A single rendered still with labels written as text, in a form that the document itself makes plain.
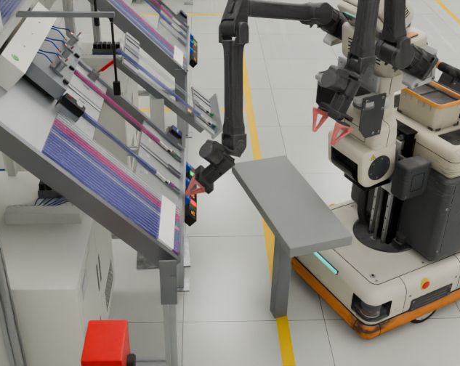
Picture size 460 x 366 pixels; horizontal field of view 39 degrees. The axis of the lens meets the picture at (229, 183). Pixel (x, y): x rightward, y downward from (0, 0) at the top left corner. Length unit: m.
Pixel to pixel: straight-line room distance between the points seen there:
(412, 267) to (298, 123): 1.87
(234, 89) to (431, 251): 1.09
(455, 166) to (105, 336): 1.46
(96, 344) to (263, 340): 1.20
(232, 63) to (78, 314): 0.94
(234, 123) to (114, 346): 0.88
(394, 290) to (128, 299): 1.13
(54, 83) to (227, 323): 1.29
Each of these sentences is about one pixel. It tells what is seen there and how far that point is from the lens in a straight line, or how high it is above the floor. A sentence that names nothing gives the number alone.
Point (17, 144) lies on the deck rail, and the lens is 1.81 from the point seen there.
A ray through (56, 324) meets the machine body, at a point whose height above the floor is 0.47.
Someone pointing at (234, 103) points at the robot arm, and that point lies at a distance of 2.17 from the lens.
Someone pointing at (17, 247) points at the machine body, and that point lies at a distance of 2.28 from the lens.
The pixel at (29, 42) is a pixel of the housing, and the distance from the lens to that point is 2.09.
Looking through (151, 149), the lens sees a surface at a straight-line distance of 2.36.
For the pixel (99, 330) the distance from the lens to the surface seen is 1.70.
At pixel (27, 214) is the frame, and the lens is 2.36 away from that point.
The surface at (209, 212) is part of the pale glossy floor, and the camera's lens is 3.45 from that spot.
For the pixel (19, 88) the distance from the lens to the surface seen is 2.02.
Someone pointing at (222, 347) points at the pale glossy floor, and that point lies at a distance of 2.72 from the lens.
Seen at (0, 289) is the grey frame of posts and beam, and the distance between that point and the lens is 2.08.
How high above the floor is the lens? 1.96
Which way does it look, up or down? 32 degrees down
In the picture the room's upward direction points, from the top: 1 degrees clockwise
